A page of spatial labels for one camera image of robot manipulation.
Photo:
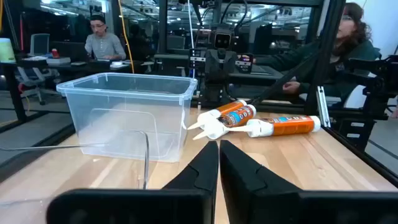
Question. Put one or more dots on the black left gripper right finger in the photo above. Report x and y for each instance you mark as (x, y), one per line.
(248, 193)

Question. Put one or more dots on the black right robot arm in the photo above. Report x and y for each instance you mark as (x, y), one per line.
(214, 95)

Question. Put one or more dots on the small red object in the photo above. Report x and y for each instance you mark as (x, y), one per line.
(55, 53)

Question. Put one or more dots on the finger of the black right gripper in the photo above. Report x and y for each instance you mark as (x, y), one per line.
(213, 68)
(228, 68)

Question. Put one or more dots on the person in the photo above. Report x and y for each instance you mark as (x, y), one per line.
(351, 53)
(104, 45)

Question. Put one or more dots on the silver metal bracket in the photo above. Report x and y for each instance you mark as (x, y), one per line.
(323, 107)

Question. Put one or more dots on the clear plastic bin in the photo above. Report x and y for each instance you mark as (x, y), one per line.
(124, 124)
(146, 161)

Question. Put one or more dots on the grey office chair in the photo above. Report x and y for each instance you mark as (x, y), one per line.
(39, 45)

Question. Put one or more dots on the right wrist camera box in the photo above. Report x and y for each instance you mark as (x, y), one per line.
(222, 40)

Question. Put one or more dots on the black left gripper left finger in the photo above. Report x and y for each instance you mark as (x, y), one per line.
(192, 193)

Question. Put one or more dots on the flat white box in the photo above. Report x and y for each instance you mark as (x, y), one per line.
(59, 60)

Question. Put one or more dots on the black machine assembly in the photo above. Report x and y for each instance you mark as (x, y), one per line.
(376, 84)

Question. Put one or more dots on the black office desk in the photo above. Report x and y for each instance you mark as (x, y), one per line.
(77, 67)

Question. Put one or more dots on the orange sealant tube white nozzle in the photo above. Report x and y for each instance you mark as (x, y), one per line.
(289, 125)
(230, 107)
(239, 116)

